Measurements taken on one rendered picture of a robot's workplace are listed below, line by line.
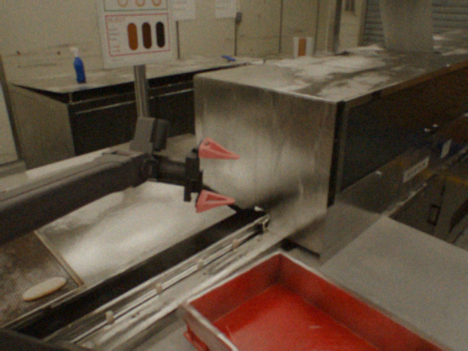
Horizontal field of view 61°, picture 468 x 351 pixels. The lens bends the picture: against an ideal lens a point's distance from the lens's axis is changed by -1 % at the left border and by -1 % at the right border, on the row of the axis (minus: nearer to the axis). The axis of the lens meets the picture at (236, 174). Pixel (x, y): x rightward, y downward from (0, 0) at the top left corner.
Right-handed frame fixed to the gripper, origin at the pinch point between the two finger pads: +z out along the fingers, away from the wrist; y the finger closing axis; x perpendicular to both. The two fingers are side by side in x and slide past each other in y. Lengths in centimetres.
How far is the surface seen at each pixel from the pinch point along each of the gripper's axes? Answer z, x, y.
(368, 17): 148, -712, -20
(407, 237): 55, -44, 32
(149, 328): -14.7, 6.8, 36.4
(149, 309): -16.2, 2.1, 35.4
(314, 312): 23.0, -5.9, 35.4
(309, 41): 38, -457, 11
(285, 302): 15.8, -8.7, 36.1
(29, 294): -44, 6, 34
